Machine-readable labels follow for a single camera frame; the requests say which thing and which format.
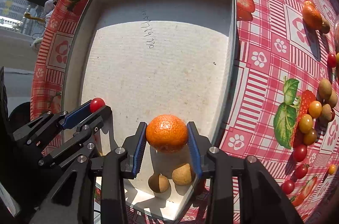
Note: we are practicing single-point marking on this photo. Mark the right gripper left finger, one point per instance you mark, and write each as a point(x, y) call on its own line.
point(134, 146)

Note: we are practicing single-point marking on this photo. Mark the pink checkered strawberry tablecloth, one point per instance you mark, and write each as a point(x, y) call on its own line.
point(276, 50)

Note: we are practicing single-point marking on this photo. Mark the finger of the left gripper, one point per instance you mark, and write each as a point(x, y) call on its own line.
point(74, 118)
point(96, 120)

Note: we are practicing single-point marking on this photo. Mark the large orange mandarin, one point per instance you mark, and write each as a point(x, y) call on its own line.
point(167, 133)

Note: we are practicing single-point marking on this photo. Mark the brown longan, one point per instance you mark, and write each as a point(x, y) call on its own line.
point(325, 27)
point(325, 89)
point(333, 100)
point(326, 114)
point(183, 175)
point(158, 183)

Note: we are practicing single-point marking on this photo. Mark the small orange fruit behind mandarin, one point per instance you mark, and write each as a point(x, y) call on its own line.
point(309, 3)

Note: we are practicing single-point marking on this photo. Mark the yellow cherry tomato right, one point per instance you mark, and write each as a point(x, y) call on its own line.
point(332, 169)

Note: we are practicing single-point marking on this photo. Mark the shallow cardboard box tray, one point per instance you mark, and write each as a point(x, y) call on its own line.
point(145, 58)

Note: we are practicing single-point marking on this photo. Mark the mandarin far left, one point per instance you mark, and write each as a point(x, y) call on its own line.
point(312, 17)

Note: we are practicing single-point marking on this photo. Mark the red cherry tomato by longans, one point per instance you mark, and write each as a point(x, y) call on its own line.
point(333, 115)

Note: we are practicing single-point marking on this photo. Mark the brown longan front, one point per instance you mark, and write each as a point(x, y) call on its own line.
point(158, 183)

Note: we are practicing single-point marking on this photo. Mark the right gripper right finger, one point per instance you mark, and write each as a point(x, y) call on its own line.
point(198, 147)

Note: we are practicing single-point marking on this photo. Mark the orange cherry tomato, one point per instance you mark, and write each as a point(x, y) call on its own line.
point(315, 109)

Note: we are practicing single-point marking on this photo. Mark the yellow cherry tomato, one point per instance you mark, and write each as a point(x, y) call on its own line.
point(310, 138)
point(332, 169)
point(305, 123)

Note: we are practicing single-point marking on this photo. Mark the red cherry tomato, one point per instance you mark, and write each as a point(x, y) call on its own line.
point(333, 115)
point(332, 60)
point(299, 153)
point(301, 171)
point(96, 104)
point(288, 186)

